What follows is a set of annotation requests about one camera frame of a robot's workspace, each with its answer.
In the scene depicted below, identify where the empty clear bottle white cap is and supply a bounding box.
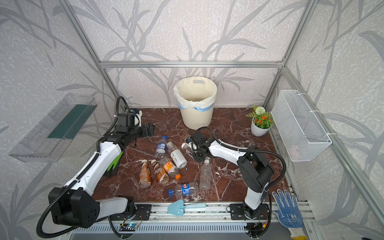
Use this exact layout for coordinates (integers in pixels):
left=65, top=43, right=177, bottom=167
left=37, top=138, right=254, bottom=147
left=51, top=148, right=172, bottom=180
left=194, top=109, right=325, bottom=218
left=199, top=159, right=212, bottom=191

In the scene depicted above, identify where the brown bottle white cap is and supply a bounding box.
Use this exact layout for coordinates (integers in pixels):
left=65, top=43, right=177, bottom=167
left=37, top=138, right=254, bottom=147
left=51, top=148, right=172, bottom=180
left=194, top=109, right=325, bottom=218
left=139, top=160, right=151, bottom=189

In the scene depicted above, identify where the white ribbed trash bin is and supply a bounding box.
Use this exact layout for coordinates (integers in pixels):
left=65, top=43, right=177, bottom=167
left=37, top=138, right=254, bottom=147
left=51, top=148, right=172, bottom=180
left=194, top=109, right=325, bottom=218
left=173, top=76, right=218, bottom=131

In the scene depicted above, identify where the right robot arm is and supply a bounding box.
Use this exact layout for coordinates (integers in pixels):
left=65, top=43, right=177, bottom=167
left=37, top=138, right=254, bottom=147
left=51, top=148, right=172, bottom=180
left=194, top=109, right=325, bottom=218
left=185, top=127, right=287, bottom=220

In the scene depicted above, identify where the translucent white bin liner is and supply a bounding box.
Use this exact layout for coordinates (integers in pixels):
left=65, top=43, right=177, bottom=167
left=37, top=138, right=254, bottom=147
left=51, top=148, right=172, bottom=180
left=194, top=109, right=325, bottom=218
left=173, top=76, right=217, bottom=112

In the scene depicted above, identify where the clear wall shelf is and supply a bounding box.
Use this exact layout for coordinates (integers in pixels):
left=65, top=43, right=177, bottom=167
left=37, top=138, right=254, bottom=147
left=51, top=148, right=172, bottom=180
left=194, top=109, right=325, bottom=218
left=9, top=94, right=97, bottom=163

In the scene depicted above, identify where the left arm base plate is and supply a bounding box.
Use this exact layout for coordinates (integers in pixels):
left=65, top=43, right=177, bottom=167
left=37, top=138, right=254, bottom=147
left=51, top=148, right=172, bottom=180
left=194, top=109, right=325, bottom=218
left=111, top=204, right=152, bottom=222

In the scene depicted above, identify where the green circuit board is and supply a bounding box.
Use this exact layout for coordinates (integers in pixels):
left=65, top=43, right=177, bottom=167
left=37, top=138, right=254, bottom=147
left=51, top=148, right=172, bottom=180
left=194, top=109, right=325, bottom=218
left=119, top=223, right=141, bottom=232

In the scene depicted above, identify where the white wire mesh basket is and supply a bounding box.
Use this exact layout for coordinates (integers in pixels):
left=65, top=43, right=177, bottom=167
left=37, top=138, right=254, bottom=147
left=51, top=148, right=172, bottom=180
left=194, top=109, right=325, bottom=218
left=272, top=90, right=332, bottom=162

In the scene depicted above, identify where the blue dotted work glove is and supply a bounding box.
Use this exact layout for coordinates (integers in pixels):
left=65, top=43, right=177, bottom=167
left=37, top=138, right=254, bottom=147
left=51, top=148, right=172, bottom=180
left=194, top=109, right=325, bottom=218
left=272, top=189, right=308, bottom=240

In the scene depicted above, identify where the clear rectangular green-label bottle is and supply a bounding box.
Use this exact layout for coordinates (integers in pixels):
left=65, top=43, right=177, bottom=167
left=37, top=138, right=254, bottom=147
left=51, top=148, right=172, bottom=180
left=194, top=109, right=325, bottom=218
left=181, top=134, right=194, bottom=157

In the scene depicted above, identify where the clear bottle white yellow label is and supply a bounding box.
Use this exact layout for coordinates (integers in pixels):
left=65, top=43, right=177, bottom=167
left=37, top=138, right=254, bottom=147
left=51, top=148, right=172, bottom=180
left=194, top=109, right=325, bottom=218
left=167, top=142, right=187, bottom=169

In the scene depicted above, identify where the light blue garden trowel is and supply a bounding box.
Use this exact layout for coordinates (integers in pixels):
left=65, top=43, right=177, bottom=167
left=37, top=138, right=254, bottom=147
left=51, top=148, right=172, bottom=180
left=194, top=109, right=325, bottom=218
left=168, top=200, right=207, bottom=217

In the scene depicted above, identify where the clear bottle orange label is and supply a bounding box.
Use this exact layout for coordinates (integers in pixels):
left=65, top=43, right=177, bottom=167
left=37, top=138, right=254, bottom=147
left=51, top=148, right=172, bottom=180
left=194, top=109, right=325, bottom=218
left=159, top=156, right=182, bottom=180

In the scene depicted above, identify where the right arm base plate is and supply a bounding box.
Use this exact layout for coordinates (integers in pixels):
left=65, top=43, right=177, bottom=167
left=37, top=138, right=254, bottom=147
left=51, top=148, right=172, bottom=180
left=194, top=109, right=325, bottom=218
left=227, top=204, right=270, bottom=221

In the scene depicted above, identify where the crushed clear bottle blue label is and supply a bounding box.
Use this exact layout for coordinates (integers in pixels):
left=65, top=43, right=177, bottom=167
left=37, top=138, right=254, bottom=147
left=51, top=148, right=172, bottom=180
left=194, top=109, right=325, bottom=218
left=168, top=182, right=199, bottom=198

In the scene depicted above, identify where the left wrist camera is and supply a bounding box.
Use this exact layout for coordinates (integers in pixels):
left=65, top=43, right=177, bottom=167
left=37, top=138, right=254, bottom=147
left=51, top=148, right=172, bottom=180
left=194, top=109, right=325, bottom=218
left=115, top=109, right=142, bottom=133

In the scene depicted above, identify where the artificial green flower plant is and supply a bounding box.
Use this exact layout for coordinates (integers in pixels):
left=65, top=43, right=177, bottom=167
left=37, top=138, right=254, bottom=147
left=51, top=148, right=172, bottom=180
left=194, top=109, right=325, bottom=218
left=246, top=106, right=274, bottom=129

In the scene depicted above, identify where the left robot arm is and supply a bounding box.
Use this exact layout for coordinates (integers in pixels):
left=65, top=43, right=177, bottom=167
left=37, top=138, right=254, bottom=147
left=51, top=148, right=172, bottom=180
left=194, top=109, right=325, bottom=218
left=36, top=96, right=155, bottom=239

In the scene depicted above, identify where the white ribbed flower pot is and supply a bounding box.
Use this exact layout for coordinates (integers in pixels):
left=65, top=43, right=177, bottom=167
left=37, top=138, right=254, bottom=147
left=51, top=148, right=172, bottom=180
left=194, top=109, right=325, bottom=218
left=251, top=119, right=269, bottom=137

